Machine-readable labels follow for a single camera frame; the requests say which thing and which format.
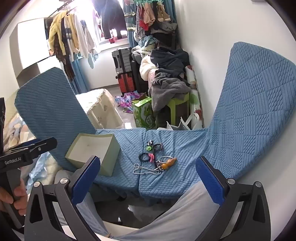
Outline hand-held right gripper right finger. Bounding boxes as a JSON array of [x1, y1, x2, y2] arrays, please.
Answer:
[[195, 156, 271, 241]]

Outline colourful crumpled cloth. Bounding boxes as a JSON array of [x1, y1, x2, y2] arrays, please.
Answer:
[[115, 91, 148, 114]]

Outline person's grey trousers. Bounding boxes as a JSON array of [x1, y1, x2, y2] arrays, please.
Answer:
[[53, 169, 222, 241]]

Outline white carrier bag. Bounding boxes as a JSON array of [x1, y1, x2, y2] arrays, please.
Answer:
[[157, 113, 199, 131]]

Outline rack of hanging socks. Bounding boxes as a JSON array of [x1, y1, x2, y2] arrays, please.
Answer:
[[133, 0, 176, 30]]

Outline pink cloth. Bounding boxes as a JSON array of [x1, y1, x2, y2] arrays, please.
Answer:
[[148, 70, 162, 88]]

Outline red cloth on windowsill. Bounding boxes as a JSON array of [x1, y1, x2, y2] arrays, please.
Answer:
[[109, 29, 123, 44]]

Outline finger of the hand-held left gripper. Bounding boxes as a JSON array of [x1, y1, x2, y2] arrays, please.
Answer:
[[16, 138, 44, 147], [10, 137, 58, 156]]

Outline grey fleece garment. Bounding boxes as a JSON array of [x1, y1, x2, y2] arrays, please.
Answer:
[[148, 73, 191, 113]]

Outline brown plaid scarf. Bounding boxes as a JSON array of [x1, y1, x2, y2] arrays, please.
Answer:
[[54, 16, 75, 80]]

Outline black hanging coat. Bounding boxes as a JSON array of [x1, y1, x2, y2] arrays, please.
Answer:
[[95, 0, 127, 40]]

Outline white wardrobe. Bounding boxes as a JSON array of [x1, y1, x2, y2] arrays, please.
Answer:
[[9, 17, 55, 80]]

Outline cream lace-trimmed cover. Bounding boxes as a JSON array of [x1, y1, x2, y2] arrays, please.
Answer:
[[76, 89, 124, 130]]

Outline yellow hanging sweater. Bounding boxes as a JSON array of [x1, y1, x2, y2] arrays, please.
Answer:
[[48, 10, 80, 56]]

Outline silver rod pendant ball chain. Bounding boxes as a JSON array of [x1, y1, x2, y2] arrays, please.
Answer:
[[133, 163, 163, 176]]

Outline blue curtain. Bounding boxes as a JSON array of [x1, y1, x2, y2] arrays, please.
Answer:
[[69, 53, 89, 93], [122, 0, 139, 49]]

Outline white hanging garments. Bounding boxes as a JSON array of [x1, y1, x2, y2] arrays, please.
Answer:
[[67, 7, 100, 69]]

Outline red suitcase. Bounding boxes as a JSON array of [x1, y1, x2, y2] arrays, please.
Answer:
[[117, 73, 137, 93]]

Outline cream quilt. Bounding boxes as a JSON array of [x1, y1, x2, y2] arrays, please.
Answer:
[[139, 56, 160, 81]]

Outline green plastic stool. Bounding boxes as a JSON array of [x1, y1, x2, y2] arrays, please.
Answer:
[[156, 91, 190, 129]]

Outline green box with white inside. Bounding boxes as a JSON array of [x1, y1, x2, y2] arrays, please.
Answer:
[[65, 133, 121, 176]]

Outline green printed carton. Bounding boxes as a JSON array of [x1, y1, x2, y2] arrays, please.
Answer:
[[131, 96, 156, 129]]

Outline black suitcase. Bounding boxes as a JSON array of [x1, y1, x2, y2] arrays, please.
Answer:
[[131, 60, 149, 93]]

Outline apple print rolled mat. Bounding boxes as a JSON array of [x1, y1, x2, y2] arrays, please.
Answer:
[[186, 65, 204, 129]]

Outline pastel checked blanket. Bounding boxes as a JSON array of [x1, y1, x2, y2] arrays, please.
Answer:
[[0, 89, 60, 186]]

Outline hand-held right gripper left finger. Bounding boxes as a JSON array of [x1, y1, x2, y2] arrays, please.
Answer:
[[23, 155, 109, 241]]

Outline person's left hand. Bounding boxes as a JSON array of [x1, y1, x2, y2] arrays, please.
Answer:
[[0, 179, 28, 212]]

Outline orange carrot-shaped pendant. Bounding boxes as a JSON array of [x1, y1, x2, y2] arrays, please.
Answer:
[[162, 158, 177, 169]]

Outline dark navy jacket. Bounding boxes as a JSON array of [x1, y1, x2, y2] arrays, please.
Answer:
[[151, 47, 191, 77]]

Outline pile of mixed clothes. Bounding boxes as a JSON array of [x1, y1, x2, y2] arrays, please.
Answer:
[[132, 23, 178, 61]]

